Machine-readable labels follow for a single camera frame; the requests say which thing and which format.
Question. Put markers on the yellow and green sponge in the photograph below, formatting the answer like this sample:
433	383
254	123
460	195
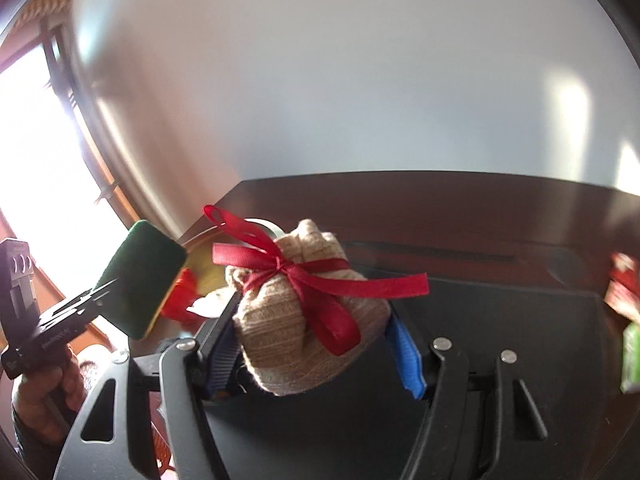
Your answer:
137	280

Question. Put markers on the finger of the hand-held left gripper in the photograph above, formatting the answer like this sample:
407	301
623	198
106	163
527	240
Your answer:
82	305

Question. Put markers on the black desk mat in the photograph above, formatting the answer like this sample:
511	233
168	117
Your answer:
500	320

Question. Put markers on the beige sock bundle red ribbon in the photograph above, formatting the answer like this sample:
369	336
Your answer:
310	320

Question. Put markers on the pale blue cloth pouch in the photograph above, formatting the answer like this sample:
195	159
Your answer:
207	302

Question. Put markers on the stainless steel bowl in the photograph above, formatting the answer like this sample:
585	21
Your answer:
210	267

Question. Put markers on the person's left hand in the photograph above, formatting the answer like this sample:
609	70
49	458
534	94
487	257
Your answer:
45	390

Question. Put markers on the bright window with frame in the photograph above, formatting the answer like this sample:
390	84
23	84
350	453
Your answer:
45	170

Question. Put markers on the green tissue packet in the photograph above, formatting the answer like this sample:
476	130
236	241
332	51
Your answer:
632	357

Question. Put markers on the red snack packet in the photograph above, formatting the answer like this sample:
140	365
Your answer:
625	285

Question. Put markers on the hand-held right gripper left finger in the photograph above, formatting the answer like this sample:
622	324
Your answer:
222	355

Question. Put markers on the person's left forearm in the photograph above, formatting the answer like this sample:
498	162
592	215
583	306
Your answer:
30	447

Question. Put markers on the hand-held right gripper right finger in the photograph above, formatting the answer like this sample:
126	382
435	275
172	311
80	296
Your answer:
407	360

